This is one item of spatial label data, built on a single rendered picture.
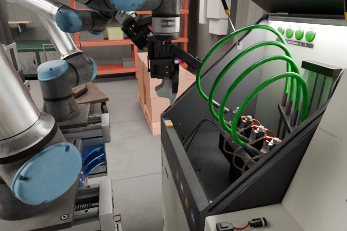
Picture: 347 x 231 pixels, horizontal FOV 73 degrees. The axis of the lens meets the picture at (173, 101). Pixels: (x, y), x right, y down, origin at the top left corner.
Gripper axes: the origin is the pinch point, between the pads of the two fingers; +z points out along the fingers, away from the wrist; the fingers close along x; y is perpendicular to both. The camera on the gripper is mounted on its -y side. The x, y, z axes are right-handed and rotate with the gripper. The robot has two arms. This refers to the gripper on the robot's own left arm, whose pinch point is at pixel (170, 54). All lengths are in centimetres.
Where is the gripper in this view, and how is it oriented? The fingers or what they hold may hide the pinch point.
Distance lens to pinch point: 93.7
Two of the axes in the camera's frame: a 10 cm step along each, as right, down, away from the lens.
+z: 6.9, 7.1, 1.2
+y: -7.2, 6.8, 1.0
